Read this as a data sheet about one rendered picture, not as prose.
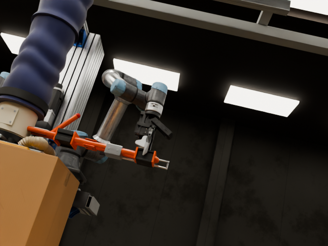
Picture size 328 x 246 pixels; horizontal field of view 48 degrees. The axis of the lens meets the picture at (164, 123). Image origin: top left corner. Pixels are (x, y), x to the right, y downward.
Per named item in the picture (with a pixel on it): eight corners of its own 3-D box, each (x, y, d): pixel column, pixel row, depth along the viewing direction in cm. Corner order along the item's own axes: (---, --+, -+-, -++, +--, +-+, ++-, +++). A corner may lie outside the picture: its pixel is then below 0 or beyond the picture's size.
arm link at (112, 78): (102, 61, 209) (120, 74, 165) (119, 70, 214) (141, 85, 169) (93, 79, 211) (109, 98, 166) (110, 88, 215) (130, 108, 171)
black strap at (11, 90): (-14, 89, 156) (-10, 81, 158) (8, 112, 178) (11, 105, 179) (36, 101, 154) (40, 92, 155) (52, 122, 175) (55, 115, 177)
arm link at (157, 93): (162, 91, 176) (172, 86, 169) (156, 112, 172) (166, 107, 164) (148, 84, 173) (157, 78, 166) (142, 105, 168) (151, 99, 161)
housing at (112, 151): (103, 152, 154) (106, 142, 155) (106, 156, 160) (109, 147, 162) (119, 155, 153) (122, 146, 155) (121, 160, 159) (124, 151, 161)
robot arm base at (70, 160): (54, 170, 212) (60, 154, 216) (80, 176, 211) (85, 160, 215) (48, 162, 198) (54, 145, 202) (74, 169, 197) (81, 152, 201)
